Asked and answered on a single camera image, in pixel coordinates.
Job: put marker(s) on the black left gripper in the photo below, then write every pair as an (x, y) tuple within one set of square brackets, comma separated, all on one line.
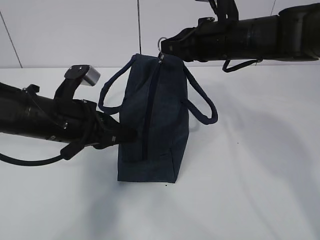
[(81, 118)]

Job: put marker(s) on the navy blue lunch bag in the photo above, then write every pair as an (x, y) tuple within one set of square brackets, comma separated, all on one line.
[(159, 97)]

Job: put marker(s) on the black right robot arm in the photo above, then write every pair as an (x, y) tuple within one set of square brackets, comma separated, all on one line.
[(293, 35)]

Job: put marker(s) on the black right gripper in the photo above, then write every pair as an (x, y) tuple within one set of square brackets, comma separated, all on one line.
[(203, 43)]

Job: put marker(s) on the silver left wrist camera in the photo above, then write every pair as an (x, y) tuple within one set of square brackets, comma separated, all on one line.
[(75, 76)]

